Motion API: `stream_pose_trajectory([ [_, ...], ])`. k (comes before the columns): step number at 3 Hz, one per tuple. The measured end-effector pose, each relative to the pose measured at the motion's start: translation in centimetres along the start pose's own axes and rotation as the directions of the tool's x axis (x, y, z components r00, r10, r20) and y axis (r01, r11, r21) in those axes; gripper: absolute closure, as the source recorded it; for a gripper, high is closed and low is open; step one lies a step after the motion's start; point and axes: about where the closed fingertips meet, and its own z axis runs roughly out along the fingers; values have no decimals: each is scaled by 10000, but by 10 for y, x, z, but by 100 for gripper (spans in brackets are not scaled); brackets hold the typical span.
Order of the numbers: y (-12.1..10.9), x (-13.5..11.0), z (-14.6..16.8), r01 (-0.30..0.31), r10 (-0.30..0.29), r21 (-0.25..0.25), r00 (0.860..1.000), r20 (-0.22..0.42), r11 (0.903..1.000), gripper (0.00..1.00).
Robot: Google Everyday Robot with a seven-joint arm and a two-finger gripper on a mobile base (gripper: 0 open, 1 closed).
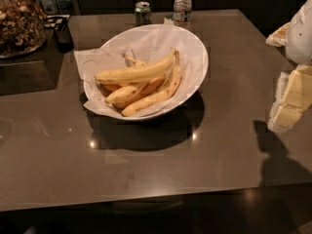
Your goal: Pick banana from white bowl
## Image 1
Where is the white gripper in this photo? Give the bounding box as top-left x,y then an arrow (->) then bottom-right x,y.
265,0 -> 312,133

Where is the long yellow banana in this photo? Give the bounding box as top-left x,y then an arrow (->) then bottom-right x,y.
95,48 -> 176,85

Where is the right curved yellow banana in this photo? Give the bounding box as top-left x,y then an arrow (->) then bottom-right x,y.
122,51 -> 182,117

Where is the orange-brown middle banana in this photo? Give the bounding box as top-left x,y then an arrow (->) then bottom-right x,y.
114,77 -> 165,109

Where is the white oval bowl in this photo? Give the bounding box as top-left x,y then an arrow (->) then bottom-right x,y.
83,23 -> 210,121

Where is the back small banana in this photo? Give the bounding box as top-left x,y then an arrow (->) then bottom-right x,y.
123,54 -> 146,67

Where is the lower left yellow banana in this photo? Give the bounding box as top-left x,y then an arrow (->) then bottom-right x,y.
105,82 -> 146,104

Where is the clear plastic water bottle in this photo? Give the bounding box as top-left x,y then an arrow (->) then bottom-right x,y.
174,0 -> 192,25

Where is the white paper liner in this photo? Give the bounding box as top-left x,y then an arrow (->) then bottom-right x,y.
73,24 -> 207,119

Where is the green soda can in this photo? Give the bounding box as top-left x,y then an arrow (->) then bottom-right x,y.
135,1 -> 152,26

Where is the dark box on counter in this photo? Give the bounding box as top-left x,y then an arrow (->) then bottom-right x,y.
45,16 -> 74,53

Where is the glass jar of nuts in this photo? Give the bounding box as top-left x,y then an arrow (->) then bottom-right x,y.
0,0 -> 46,59

